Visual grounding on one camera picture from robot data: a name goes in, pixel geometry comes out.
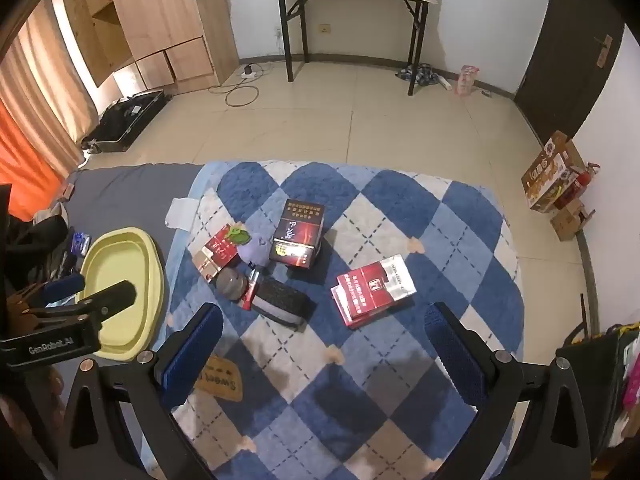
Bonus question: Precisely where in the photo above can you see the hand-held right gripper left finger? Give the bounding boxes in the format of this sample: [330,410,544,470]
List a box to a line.
[57,302,226,480]

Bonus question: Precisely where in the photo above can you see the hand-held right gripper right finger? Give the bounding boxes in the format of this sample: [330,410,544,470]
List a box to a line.
[424,301,593,480]

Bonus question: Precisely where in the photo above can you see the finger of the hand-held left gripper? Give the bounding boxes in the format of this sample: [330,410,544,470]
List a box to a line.
[30,280,139,325]
[20,273,87,307]

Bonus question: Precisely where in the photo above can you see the yellow plastic basin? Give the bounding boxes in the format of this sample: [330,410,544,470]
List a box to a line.
[80,227,166,363]

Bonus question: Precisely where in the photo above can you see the small black grey sponge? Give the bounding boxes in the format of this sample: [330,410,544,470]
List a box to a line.
[216,266,249,302]

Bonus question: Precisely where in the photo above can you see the red lighter clear cap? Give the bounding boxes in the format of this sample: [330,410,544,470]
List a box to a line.
[240,267,262,311]

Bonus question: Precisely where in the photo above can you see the small red cigarette box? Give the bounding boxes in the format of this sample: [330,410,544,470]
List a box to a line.
[192,224,241,281]

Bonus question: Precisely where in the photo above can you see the large black grey sponge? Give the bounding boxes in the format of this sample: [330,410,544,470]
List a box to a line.
[252,277,312,332]

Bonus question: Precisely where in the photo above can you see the red and white cigarette carton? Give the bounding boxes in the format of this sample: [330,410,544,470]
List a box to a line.
[330,285,386,330]
[336,254,417,313]

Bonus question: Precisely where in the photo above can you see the purple plush toy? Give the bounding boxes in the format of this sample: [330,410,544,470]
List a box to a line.
[236,232,274,267]

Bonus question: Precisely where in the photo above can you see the red cigarette carton gold band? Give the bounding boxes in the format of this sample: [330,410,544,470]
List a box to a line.
[269,199,327,270]

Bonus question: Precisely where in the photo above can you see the person's left hand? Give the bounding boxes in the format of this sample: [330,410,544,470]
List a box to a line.
[41,365,66,402]

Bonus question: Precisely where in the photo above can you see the black jacket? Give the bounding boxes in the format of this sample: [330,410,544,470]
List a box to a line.
[0,205,81,291]

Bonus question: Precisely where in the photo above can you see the white sock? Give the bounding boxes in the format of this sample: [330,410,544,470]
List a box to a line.
[166,197,201,231]

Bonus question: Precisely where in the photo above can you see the orange curtain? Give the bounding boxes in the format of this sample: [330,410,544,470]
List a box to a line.
[0,102,68,221]

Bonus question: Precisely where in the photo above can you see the black bag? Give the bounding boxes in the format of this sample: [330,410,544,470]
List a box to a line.
[555,322,640,461]

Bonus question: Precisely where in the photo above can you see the blue checked plush blanket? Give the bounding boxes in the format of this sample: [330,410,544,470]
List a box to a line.
[145,160,526,480]

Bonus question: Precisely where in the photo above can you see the small plain cardboard box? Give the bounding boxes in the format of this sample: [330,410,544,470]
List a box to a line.
[550,200,596,242]

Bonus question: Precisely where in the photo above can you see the black suitcase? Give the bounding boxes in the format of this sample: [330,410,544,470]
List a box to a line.
[81,89,167,155]

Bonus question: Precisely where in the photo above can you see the beige curtain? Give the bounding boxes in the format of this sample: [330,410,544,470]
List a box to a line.
[0,5,98,181]

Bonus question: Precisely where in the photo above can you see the printed cardboard box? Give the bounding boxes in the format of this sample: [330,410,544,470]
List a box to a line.
[521,131,586,212]

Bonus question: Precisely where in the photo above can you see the red fire extinguisher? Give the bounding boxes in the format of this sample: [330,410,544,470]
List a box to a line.
[575,162,600,196]

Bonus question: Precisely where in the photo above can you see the pink plastic bag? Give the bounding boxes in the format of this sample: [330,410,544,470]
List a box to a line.
[454,65,481,96]

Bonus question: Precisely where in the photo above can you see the dark checked cloth pile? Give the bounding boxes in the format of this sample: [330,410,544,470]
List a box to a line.
[396,64,441,86]

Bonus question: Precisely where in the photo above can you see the wooden wardrobe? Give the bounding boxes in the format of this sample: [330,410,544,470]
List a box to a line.
[60,0,241,96]

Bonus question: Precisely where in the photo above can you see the dark door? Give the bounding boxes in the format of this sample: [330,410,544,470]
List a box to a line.
[515,0,628,148]

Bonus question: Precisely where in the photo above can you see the floor cable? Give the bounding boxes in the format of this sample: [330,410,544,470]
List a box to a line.
[209,77,261,107]

